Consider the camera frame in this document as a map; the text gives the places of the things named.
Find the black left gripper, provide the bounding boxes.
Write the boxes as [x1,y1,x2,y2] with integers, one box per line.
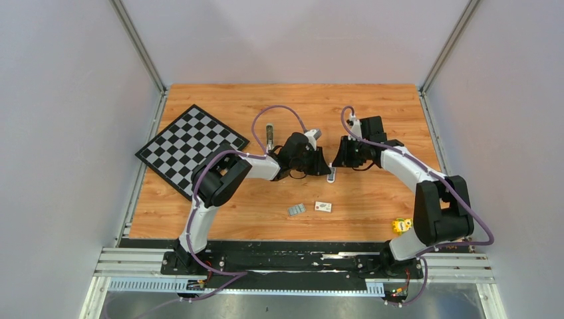
[290,146,331,177]

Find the white staple box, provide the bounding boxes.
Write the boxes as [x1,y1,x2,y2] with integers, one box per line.
[314,201,332,213]

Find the white staple tray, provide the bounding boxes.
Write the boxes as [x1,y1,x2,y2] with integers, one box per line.
[287,203,306,217]

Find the grey white stapler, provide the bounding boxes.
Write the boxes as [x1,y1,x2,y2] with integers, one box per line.
[265,123,274,152]

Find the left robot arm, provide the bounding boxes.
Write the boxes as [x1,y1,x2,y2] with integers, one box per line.
[174,129,331,274]

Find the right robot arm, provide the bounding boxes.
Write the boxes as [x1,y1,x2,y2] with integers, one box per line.
[332,114,474,278]

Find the yellow green toy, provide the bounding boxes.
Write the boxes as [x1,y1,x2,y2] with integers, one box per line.
[392,218,413,235]

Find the black white checkerboard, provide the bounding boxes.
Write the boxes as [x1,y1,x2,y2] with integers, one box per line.
[136,104,249,200]

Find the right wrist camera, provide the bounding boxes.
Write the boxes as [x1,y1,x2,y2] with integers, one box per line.
[347,114,362,140]

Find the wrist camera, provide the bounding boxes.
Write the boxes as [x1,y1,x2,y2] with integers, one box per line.
[304,128,322,150]
[347,114,362,140]

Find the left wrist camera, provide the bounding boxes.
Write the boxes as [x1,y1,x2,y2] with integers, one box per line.
[304,128,322,150]

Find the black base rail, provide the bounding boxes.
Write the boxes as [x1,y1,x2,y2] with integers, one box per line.
[160,239,470,298]

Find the right aluminium frame post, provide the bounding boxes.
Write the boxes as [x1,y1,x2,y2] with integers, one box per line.
[419,0,482,96]

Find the aluminium frame post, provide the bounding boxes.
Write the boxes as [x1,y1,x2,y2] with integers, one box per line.
[419,0,482,96]
[109,0,167,94]

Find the left aluminium frame post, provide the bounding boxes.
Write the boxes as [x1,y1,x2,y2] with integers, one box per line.
[109,0,167,94]

